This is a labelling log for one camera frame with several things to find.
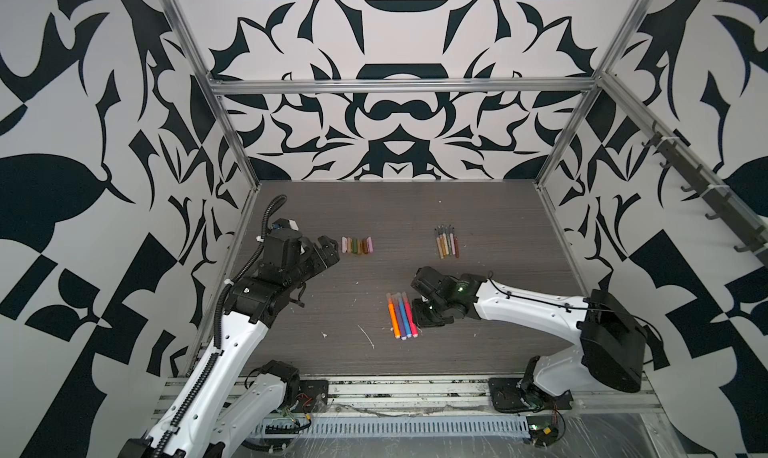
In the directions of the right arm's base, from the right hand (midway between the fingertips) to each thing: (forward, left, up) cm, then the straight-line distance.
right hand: (413, 321), depth 80 cm
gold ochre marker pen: (+27, -12, -6) cm, 30 cm away
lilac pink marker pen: (+28, -15, -5) cm, 33 cm away
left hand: (+12, +22, +19) cm, 31 cm away
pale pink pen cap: (+28, +21, -5) cm, 35 cm away
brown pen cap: (+27, +14, -5) cm, 31 cm away
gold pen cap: (+27, +16, -5) cm, 32 cm away
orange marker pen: (-2, +4, -5) cm, 7 cm away
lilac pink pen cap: (+27, +13, -5) cm, 30 cm away
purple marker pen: (+3, +4, -5) cm, 7 cm away
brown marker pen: (+29, -13, -6) cm, 32 cm away
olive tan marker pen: (+28, -14, -5) cm, 32 cm away
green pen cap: (+27, +17, -5) cm, 33 cm away
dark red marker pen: (+27, -16, -6) cm, 32 cm away
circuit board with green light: (-23, -29, -7) cm, 38 cm away
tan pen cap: (+28, +20, -5) cm, 34 cm away
